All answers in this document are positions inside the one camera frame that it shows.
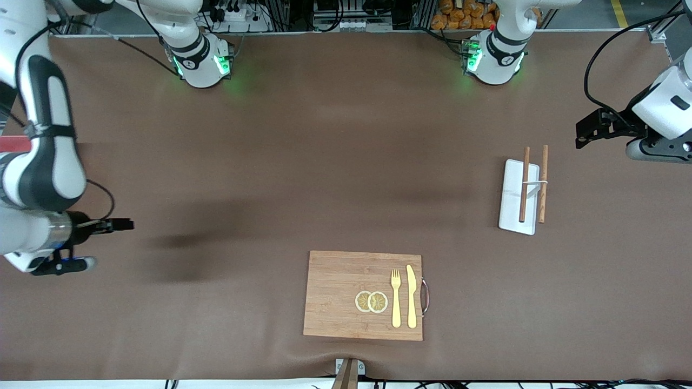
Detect white rack base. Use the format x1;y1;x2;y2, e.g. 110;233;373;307
498;159;540;236

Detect orange snack bags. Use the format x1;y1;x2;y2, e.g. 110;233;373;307
431;0;541;30

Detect wooden cutting board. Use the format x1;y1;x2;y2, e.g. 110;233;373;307
303;251;423;341

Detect white power strip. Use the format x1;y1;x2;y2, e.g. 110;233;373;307
208;0;271;33

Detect yellow knife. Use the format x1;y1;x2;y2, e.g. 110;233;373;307
406;264;418;329

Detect yellow fork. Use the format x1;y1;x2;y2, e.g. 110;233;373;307
390;269;402;328

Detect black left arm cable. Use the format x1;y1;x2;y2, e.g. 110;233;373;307
583;10;683;113

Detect camera stand bracket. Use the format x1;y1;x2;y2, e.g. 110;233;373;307
331;358;365;389

